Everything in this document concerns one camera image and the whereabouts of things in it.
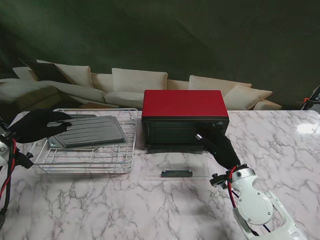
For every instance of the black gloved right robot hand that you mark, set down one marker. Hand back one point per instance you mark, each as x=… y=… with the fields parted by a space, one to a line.
x=222 y=150

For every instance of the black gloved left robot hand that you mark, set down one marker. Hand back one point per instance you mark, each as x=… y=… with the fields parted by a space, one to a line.
x=32 y=125

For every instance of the silver ribbed baking tray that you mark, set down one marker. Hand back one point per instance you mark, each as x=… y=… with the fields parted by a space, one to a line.
x=95 y=132
x=53 y=142

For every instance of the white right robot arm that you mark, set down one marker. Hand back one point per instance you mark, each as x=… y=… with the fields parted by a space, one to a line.
x=252 y=207

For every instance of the red toaster oven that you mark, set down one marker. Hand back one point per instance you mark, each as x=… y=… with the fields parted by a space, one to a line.
x=185 y=102

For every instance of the long cream sofa seat cushion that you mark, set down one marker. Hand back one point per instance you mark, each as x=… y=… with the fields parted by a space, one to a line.
x=62 y=88

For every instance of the dark brown sofa cushion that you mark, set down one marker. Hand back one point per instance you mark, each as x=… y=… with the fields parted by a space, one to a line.
x=45 y=71

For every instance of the beige sofa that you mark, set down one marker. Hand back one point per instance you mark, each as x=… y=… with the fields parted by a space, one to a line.
x=177 y=83

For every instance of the black stand with orange clip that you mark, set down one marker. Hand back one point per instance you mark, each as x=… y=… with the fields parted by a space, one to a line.
x=317 y=92

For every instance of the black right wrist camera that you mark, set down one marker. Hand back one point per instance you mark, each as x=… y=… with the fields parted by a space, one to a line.
x=218 y=181

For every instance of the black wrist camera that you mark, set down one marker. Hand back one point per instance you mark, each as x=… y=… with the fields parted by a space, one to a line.
x=25 y=161
x=218 y=181

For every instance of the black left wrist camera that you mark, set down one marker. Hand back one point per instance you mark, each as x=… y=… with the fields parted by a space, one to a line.
x=25 y=161

